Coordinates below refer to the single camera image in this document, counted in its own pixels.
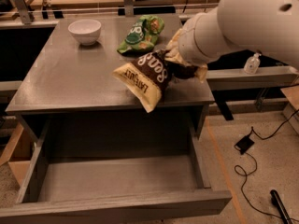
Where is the cream foam-padded gripper finger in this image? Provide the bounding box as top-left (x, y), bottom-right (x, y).
top-left (164, 29), bottom-right (207, 82)

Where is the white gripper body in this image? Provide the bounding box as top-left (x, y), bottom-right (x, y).
top-left (178, 8), bottom-right (237, 66)

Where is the brown sea salt chip bag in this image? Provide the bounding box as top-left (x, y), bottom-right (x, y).
top-left (112, 50), bottom-right (207, 113)

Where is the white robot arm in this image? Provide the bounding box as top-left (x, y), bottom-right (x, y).
top-left (165, 0), bottom-right (299, 71)

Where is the green chip bag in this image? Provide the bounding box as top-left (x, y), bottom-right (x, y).
top-left (118, 15), bottom-right (164, 54)

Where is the grey cabinet counter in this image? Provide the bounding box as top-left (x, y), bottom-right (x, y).
top-left (7, 17), bottom-right (214, 140)

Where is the open grey top drawer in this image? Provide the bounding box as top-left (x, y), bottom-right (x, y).
top-left (1, 118), bottom-right (231, 224)

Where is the clear hand sanitizer bottle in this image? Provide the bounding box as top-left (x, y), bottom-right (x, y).
top-left (244, 53), bottom-right (261, 75)

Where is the white ceramic bowl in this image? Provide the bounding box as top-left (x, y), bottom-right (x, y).
top-left (68, 19), bottom-right (102, 46)

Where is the black power adapter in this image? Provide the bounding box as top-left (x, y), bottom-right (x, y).
top-left (235, 134), bottom-right (254, 155)

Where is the cardboard box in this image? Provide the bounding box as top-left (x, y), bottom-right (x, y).
top-left (0, 123), bottom-right (34, 186)

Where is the metal railing frame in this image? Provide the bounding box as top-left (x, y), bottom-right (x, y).
top-left (0, 0), bottom-right (220, 29)

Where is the grey side shelf rail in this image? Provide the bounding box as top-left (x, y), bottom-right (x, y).
top-left (206, 66), bottom-right (298, 91)

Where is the black cylindrical handle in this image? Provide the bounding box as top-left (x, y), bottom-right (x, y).
top-left (270, 189), bottom-right (292, 224)

